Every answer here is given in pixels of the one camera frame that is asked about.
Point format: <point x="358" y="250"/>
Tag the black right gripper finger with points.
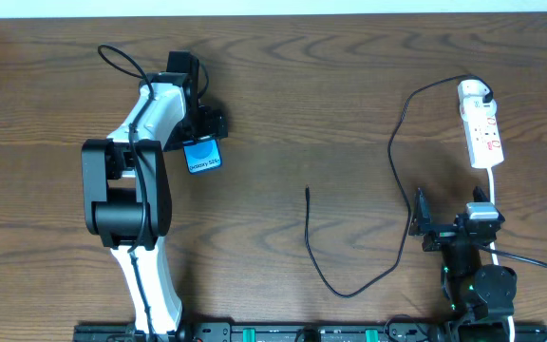
<point x="421" y="219"/>
<point x="479" y="195"/>

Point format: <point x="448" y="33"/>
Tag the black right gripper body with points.
<point x="445" y="234"/>

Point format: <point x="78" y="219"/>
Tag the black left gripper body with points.
<point x="213" y="126"/>

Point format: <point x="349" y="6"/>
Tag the blue screen smartphone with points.
<point x="202" y="157"/>

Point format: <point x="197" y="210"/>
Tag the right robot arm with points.
<point x="481" y="295"/>

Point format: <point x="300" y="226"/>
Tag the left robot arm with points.
<point x="127" y="198"/>

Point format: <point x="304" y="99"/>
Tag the white charger plug adapter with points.
<point x="475" y="95"/>

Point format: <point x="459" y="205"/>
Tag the white power strip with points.
<point x="482" y="132"/>

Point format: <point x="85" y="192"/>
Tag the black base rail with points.
<point x="394" y="331"/>

